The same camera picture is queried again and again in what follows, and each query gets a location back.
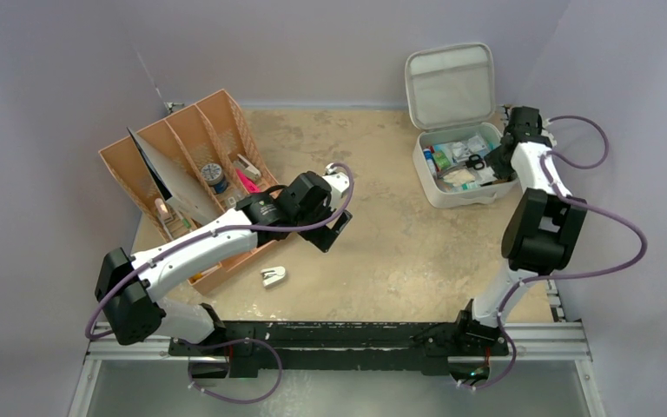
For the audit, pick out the white stapler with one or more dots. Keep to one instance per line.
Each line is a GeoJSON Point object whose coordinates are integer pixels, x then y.
{"type": "Point", "coordinates": [273, 276]}

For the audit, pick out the black grey scissors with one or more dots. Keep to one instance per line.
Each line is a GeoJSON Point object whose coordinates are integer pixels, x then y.
{"type": "Point", "coordinates": [475, 162]}

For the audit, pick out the white plastic bottle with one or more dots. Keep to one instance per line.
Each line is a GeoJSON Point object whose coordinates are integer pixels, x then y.
{"type": "Point", "coordinates": [470, 185]}

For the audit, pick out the grey open storage case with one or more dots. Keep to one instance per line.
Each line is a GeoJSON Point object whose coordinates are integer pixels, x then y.
{"type": "Point", "coordinates": [451, 97]}

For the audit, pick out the dark folder in rack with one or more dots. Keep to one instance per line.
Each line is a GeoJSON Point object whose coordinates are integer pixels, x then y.
{"type": "Point", "coordinates": [178, 188]}

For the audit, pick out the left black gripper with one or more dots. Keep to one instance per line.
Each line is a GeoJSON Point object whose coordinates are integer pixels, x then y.
{"type": "Point", "coordinates": [322, 236]}

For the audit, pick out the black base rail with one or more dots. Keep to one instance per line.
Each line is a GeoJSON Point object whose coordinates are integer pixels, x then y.
{"type": "Point", "coordinates": [430, 348]}

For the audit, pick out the grey stapler in tray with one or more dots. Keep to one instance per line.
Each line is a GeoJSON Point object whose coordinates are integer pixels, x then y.
{"type": "Point", "coordinates": [247, 168]}

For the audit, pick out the green small box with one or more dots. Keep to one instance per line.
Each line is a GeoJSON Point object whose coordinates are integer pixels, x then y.
{"type": "Point", "coordinates": [441, 160]}

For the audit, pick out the pink file organizer rack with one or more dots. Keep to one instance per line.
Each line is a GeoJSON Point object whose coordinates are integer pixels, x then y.
{"type": "Point", "coordinates": [213, 129]}

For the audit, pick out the alcohol pad sachet pair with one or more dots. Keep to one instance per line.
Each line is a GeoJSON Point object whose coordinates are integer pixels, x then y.
{"type": "Point", "coordinates": [475, 145]}

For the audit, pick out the blue white bandage roll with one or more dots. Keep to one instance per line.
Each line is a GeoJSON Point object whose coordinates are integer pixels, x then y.
{"type": "Point", "coordinates": [430, 163]}

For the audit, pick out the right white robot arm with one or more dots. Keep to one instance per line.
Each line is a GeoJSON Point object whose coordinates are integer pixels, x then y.
{"type": "Point", "coordinates": [544, 229]}

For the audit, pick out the blue grey tape roll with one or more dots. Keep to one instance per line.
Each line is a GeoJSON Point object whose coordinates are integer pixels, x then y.
{"type": "Point", "coordinates": [215, 178]}

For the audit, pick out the pink desk tray organizer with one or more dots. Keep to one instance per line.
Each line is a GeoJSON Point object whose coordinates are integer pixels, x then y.
{"type": "Point", "coordinates": [218, 252]}

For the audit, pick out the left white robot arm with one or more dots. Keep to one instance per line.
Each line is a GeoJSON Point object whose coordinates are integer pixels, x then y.
{"type": "Point", "coordinates": [132, 290]}

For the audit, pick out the beige gauze wrap packet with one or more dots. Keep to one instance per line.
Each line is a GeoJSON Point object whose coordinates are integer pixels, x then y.
{"type": "Point", "coordinates": [458, 178]}

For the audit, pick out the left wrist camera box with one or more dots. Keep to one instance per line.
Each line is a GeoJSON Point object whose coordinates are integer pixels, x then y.
{"type": "Point", "coordinates": [338, 181]}

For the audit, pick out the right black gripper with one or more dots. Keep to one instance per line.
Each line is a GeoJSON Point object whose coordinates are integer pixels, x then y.
{"type": "Point", "coordinates": [498, 159]}

